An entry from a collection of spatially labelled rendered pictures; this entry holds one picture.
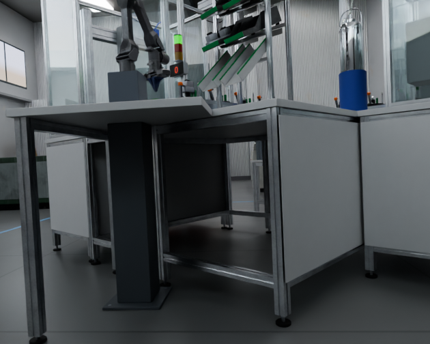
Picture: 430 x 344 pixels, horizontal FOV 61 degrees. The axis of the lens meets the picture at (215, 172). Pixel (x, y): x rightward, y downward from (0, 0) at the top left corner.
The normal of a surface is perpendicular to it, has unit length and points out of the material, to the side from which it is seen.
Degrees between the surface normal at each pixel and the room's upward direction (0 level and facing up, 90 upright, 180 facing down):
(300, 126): 90
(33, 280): 90
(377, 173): 90
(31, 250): 90
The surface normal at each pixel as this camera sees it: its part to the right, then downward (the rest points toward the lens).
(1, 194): -0.05, 0.04
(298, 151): 0.73, -0.01
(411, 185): -0.69, 0.06
